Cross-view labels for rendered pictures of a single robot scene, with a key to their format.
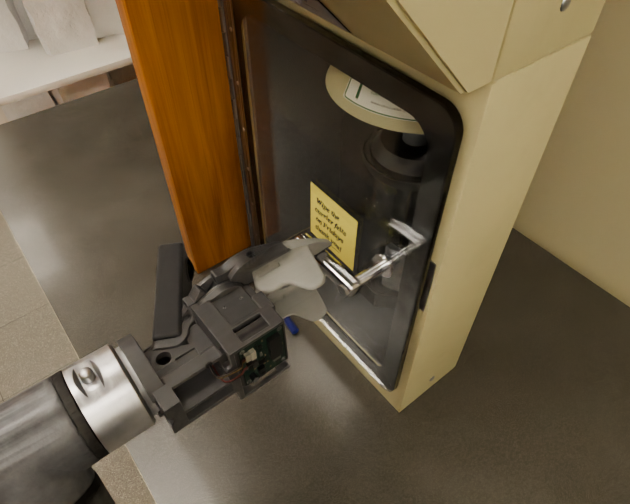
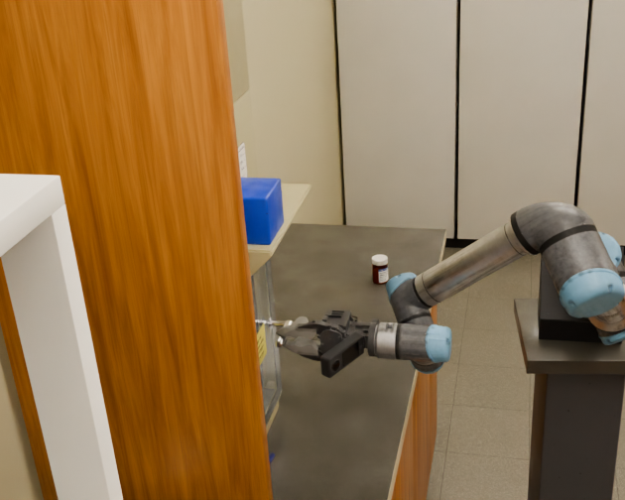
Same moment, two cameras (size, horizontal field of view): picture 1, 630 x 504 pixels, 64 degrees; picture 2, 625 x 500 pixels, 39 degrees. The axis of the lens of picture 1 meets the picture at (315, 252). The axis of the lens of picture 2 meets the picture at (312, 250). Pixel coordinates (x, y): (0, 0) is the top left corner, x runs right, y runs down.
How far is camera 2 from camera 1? 1.92 m
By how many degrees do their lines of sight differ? 93
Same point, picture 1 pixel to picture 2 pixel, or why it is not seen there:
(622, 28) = not seen: hidden behind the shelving
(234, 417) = (339, 446)
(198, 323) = (346, 330)
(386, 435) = (294, 404)
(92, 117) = not seen: outside the picture
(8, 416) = (416, 327)
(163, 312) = (352, 338)
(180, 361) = (361, 329)
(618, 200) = not seen: hidden behind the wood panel
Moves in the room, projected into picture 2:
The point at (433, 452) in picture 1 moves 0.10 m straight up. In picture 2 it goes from (287, 391) to (284, 356)
